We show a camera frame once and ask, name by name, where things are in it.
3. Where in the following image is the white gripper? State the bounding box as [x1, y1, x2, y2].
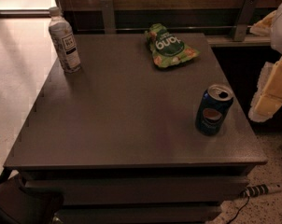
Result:
[248, 3, 282, 122]

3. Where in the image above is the blue pepsi can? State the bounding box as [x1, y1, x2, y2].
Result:
[195, 84, 233, 136]

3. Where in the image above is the white plastic water bottle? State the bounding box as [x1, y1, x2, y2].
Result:
[49, 7, 80, 74]

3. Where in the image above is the green chip bag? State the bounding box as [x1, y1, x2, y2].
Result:
[145, 23, 199, 69]

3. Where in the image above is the white power strip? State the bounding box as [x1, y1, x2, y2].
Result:
[239, 183, 282, 198]

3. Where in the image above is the grey drawer cabinet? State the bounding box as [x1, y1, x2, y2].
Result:
[5, 34, 267, 224]

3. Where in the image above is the dark bag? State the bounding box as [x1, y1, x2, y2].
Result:
[0, 175, 63, 224]

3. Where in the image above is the metal wall rail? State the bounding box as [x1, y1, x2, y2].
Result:
[63, 0, 282, 43]

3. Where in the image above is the black cable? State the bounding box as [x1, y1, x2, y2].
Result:
[225, 195, 251, 224]

